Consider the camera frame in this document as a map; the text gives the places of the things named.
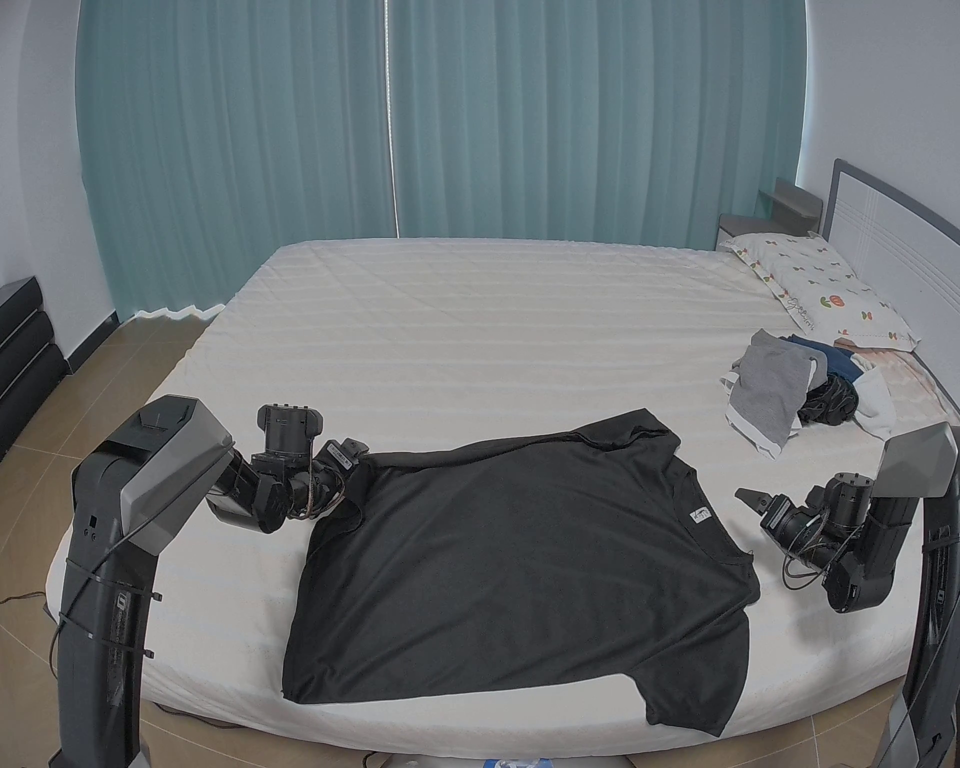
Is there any white printed pillow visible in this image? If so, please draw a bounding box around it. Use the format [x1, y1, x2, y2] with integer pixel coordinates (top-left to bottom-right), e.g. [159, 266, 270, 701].
[718, 232, 922, 354]

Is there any bed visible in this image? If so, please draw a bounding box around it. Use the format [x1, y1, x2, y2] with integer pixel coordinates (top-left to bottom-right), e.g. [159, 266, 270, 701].
[45, 157, 960, 757]

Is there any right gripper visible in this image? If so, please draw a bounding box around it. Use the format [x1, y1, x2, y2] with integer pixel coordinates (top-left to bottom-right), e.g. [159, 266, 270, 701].
[735, 487, 820, 558]

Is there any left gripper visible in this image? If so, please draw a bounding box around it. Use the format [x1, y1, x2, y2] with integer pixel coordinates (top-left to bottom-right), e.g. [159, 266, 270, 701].
[306, 437, 370, 519]

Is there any dark blue garment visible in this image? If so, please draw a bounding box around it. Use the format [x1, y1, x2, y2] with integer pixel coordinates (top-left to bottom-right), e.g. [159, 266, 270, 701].
[780, 333, 864, 384]

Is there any black chest of drawers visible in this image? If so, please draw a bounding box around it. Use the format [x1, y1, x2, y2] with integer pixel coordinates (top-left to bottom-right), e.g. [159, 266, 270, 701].
[0, 276, 65, 459]

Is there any black cable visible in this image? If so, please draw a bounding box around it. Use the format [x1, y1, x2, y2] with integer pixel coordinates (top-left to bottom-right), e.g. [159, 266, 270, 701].
[48, 487, 222, 680]
[782, 547, 828, 595]

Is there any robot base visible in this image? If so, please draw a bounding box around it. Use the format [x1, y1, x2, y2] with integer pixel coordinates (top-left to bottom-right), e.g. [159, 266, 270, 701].
[390, 753, 624, 768]

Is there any white garment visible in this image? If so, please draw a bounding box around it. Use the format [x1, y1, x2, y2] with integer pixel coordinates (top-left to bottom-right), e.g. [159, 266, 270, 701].
[851, 352, 899, 442]

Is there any grey bedside table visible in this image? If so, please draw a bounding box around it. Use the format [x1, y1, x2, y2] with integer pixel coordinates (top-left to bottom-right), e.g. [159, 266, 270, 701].
[718, 177, 825, 250]

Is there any black T-shirt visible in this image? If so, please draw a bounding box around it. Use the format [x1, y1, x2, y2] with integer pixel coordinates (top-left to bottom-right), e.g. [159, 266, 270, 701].
[281, 408, 760, 738]

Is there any black shiny garment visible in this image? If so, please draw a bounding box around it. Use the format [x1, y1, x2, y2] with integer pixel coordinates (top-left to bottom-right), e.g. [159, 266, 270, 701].
[797, 375, 858, 429]

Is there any grey white-trimmed garment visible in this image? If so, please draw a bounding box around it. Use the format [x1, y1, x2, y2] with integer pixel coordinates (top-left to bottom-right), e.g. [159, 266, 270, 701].
[721, 328, 822, 460]

